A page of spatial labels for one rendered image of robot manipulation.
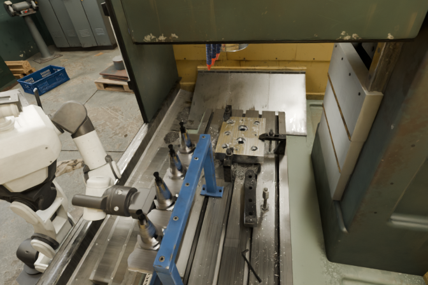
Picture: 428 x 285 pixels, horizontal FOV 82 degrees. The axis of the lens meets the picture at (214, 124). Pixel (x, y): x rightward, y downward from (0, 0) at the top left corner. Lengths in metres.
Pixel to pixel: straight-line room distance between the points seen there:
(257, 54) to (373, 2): 1.51
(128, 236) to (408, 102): 1.17
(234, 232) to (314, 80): 1.51
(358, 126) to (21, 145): 1.09
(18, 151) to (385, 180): 1.16
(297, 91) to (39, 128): 1.66
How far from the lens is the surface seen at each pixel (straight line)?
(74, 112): 1.08
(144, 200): 0.79
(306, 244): 1.37
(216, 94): 2.05
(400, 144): 0.82
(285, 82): 2.09
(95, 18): 5.78
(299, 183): 1.56
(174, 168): 0.79
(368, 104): 0.85
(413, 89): 0.73
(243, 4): 0.60
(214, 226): 1.06
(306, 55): 2.10
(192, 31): 0.64
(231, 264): 0.99
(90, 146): 1.11
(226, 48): 0.91
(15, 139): 1.04
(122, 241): 1.34
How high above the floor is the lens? 1.82
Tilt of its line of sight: 38 degrees down
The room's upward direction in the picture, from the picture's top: 6 degrees counter-clockwise
